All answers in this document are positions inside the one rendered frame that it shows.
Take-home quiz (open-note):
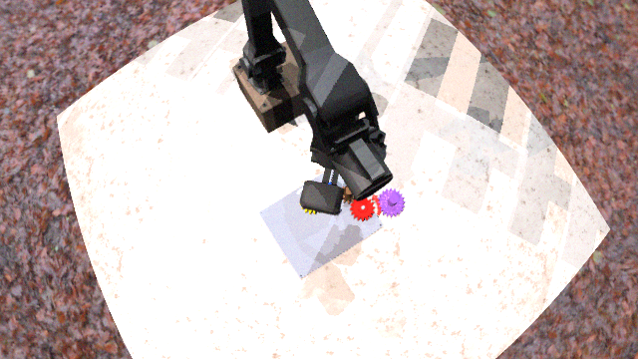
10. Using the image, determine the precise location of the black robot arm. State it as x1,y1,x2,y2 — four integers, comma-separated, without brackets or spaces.
238,0,394,201

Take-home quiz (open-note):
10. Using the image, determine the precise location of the red gear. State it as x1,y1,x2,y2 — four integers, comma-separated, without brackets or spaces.
350,199,375,221

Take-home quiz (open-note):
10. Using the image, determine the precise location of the purple gear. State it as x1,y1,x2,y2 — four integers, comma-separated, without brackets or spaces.
378,188,406,217

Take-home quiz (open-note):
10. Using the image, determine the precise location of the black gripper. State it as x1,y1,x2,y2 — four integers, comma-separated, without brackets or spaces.
299,137,344,215

